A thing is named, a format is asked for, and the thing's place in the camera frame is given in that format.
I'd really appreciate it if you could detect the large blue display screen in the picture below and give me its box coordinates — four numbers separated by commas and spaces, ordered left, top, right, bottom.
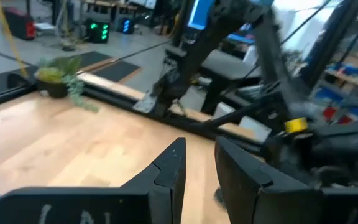
187, 0, 216, 31

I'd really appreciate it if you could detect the black aluminium table frame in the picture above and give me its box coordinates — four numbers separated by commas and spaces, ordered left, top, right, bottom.
0, 0, 358, 153

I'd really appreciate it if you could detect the red and black toolbox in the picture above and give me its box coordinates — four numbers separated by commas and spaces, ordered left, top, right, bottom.
2, 6, 37, 41

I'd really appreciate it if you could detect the wooden workbench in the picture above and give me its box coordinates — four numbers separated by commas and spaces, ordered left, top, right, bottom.
82, 0, 139, 19

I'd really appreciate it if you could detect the yellow hanging cable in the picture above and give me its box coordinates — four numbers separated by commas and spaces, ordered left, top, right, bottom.
0, 0, 29, 78

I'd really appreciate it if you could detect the storage shelf with items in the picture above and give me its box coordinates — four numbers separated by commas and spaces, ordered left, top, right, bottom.
317, 52, 358, 125

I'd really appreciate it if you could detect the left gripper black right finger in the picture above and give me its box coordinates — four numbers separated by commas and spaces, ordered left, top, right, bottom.
214, 136, 358, 224

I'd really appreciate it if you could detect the succulent plant in black pot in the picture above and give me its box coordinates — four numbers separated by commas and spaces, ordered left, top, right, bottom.
34, 55, 101, 113

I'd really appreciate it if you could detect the computer with blue lights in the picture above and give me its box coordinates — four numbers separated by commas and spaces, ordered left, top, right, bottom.
116, 17, 135, 35

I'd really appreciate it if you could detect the yellow tape tag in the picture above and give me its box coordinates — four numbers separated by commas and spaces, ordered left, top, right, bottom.
283, 117, 309, 134

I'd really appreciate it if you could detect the black mat with hazard stripes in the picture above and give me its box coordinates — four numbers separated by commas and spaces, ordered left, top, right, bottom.
73, 50, 142, 85

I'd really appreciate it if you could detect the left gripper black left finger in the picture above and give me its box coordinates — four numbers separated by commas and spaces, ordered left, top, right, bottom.
0, 136, 188, 224

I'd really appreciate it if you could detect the computer with green lights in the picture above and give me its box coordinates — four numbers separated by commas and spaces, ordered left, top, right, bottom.
85, 17, 111, 44

